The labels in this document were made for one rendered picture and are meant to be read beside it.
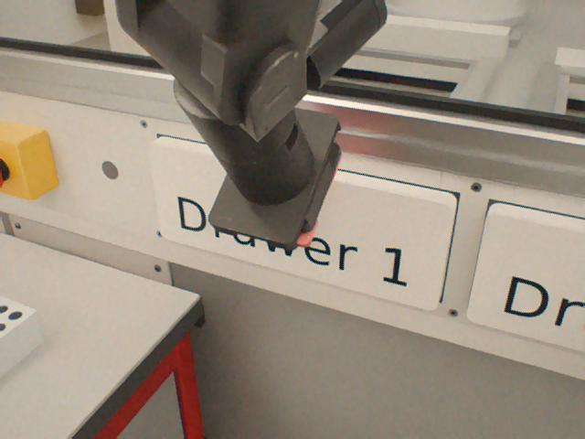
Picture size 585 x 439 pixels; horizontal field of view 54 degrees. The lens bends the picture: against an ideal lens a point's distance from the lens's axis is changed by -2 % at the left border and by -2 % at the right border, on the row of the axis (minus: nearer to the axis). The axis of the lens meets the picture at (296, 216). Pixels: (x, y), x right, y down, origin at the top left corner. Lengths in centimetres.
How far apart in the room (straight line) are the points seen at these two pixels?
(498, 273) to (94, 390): 36
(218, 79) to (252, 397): 57
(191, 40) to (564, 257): 33
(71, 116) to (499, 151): 43
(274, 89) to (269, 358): 48
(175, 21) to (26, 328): 40
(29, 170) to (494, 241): 48
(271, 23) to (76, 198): 51
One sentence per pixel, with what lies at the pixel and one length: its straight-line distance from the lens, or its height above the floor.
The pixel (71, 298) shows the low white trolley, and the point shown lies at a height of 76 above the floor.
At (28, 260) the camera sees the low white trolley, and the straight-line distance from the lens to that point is 74.
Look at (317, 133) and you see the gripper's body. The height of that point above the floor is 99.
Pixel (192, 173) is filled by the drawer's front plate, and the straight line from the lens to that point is 55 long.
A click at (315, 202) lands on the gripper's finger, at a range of 39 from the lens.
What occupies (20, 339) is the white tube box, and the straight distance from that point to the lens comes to 59.
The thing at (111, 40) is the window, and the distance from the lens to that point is 60.
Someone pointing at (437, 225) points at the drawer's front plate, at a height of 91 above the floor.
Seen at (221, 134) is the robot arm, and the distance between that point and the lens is 32.
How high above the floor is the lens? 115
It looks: 31 degrees down
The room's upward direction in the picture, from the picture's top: straight up
